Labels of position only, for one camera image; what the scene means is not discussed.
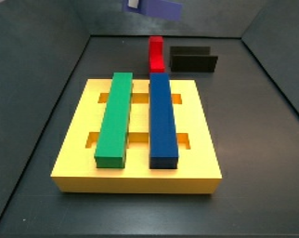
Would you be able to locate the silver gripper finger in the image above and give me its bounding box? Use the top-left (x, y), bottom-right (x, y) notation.
top-left (128, 0), bottom-right (139, 8)

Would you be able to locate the purple E-shaped block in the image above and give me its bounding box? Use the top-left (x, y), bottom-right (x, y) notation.
top-left (123, 0), bottom-right (183, 20)

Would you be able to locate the black angled fixture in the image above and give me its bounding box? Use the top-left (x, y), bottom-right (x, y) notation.
top-left (170, 46), bottom-right (219, 73)

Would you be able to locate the yellow slotted base board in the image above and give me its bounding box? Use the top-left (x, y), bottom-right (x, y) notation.
top-left (51, 79), bottom-right (222, 194)

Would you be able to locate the red stepped block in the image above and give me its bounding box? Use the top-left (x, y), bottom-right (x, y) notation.
top-left (150, 36), bottom-right (166, 73)

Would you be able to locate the blue long bar block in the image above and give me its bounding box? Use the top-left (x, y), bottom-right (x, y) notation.
top-left (150, 73), bottom-right (179, 169)

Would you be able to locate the green long bar block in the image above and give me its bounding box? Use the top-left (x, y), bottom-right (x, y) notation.
top-left (95, 73), bottom-right (132, 168)

